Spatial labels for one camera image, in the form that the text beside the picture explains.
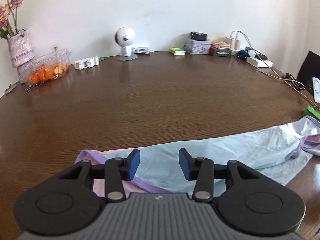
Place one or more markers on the metal clip on table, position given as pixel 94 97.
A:
pixel 10 88

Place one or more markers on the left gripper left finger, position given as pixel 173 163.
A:
pixel 128 166

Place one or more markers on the red green labelled box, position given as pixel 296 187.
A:
pixel 220 52

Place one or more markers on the pink and blue garment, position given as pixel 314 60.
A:
pixel 278 152

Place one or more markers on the snack packet on box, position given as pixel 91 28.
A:
pixel 221 45

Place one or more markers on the white small box device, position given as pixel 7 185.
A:
pixel 141 49

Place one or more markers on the white phone on stand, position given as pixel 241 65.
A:
pixel 316 89

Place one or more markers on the white plastic clip holder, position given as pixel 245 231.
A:
pixel 86 63

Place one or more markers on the clear plastic fruit box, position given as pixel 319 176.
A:
pixel 45 68

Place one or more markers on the green tissue pack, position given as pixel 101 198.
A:
pixel 177 51

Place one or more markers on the lilac wrapped flower vase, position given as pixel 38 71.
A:
pixel 20 48

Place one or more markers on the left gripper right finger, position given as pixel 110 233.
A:
pixel 191 167

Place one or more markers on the white wall charger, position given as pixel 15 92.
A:
pixel 234 45

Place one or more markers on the grey metal tin box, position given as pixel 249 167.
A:
pixel 197 47

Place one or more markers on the white power strip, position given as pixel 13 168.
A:
pixel 259 63

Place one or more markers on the green small object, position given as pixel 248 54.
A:
pixel 310 111

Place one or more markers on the white round camera robot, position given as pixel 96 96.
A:
pixel 124 37

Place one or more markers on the black charger on tin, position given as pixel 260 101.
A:
pixel 198 36

